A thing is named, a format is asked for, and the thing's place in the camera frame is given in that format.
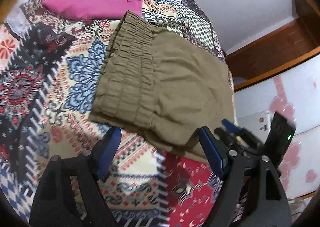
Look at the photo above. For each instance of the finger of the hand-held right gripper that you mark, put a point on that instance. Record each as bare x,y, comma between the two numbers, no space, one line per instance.
231,126

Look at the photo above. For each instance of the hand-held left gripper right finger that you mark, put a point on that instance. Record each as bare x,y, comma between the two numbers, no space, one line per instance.
211,152

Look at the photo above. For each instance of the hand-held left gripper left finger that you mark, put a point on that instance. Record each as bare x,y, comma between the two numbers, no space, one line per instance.
108,152

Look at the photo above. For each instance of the olive green pants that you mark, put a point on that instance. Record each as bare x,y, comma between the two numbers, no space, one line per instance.
175,87

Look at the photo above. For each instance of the pink pants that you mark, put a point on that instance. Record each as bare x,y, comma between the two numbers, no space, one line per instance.
87,5

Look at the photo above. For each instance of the wardrobe with white sliding doors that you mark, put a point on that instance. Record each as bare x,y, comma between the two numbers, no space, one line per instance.
262,92

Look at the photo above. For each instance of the patchwork patterned blanket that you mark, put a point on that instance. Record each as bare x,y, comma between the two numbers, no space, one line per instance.
50,92

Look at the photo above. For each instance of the brown wooden door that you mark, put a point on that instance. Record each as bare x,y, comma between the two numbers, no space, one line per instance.
306,0

